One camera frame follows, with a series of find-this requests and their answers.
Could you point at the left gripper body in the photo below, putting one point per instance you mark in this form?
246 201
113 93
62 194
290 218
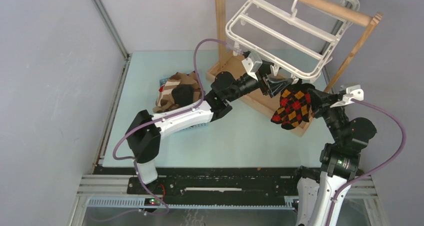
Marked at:
264 88

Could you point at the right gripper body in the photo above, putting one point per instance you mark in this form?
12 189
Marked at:
333 113

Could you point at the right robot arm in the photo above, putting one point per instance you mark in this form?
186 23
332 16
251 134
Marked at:
322 192

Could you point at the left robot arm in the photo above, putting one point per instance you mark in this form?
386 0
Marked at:
146 130

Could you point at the white plastic clip hanger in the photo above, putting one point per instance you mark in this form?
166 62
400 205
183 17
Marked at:
298 39

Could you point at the pile of socks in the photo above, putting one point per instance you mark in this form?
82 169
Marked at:
178 91

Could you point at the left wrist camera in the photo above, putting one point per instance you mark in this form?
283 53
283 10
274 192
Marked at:
251 64

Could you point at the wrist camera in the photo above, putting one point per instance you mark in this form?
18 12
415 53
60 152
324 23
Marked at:
348 94
251 64

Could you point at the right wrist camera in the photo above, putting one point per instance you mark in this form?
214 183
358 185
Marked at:
348 94

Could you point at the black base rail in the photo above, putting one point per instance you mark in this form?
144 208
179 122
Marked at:
230 187

